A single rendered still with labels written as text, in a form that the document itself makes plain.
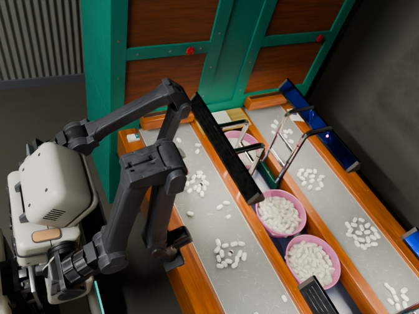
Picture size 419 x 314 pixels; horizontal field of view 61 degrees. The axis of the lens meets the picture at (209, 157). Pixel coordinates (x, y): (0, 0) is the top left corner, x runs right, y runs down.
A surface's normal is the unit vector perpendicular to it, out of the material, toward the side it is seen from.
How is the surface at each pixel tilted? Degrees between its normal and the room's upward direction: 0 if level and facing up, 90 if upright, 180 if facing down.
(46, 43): 90
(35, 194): 48
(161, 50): 90
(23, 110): 0
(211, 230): 0
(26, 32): 90
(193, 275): 0
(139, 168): 13
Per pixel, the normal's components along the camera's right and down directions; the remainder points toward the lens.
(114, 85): 0.43, 0.74
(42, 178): -0.52, -0.29
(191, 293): 0.21, -0.63
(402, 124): -0.89, 0.19
